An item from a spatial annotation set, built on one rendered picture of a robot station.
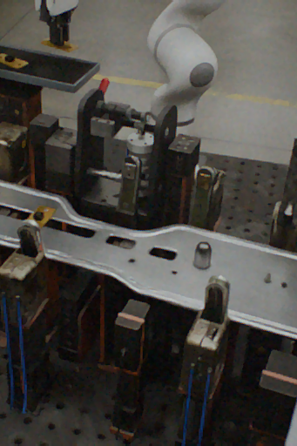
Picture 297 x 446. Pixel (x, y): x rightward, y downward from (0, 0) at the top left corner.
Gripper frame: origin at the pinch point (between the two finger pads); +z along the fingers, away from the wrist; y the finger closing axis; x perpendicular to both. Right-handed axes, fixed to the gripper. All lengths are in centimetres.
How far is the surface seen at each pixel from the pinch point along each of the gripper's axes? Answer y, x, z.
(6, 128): 17.9, -1.0, 16.3
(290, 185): 9, 61, 12
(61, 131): 11.9, 9.3, 16.5
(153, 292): 37, 49, 25
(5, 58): 5.2, -11.5, 7.3
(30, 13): -270, -236, 123
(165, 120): 10.2, 33.7, 6.7
